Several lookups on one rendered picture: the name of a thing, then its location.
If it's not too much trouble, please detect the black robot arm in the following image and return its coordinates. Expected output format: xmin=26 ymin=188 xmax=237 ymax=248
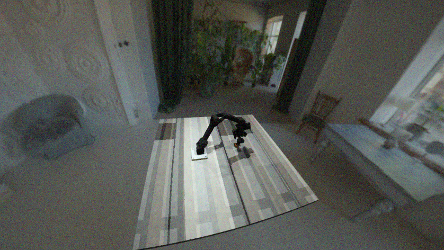
xmin=196 ymin=112 xmax=251 ymax=155

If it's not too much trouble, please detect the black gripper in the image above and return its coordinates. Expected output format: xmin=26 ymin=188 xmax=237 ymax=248
xmin=232 ymin=129 xmax=244 ymax=145

